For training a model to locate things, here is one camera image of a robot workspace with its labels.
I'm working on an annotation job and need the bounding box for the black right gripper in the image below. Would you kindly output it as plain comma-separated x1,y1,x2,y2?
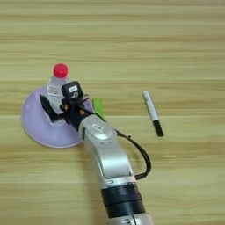
39,93,95,132

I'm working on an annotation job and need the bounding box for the clear bottle with red cap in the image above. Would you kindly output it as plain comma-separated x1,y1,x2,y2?
46,62,70,117

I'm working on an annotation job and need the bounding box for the white marker with black cap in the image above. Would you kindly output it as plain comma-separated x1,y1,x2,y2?
142,91,165,138

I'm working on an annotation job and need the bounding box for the small black box white label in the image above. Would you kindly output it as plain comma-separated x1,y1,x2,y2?
60,80,84,101

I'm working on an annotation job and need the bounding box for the green rectangular block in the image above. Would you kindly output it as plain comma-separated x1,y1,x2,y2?
91,98,106,120

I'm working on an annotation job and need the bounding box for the round lilac plastic plate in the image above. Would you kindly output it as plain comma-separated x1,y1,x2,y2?
20,86,95,149

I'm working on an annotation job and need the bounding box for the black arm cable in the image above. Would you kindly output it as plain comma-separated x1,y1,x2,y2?
115,128,153,181

